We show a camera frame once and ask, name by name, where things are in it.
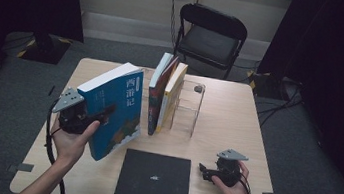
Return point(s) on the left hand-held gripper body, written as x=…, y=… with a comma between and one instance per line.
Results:
x=71, y=119

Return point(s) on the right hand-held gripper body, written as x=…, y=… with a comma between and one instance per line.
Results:
x=227, y=171

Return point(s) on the blue book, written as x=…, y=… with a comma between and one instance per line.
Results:
x=122, y=104

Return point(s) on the black book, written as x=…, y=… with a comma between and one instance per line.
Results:
x=154, y=175

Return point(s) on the red illustrated book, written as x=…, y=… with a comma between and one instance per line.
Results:
x=158, y=98

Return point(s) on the clear acrylic book rack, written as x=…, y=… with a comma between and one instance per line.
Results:
x=188, y=109

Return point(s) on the yellow book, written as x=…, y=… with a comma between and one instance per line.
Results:
x=170, y=96

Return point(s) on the person's left hand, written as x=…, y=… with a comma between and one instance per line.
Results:
x=71, y=144

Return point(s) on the black marker pen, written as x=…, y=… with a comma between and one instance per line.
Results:
x=51, y=90

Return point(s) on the black stand base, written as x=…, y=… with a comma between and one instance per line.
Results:
x=45, y=50
x=269, y=86

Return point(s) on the small dark round object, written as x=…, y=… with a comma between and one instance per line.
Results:
x=198, y=88

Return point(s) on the black folding chair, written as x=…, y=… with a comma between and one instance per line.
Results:
x=209, y=41

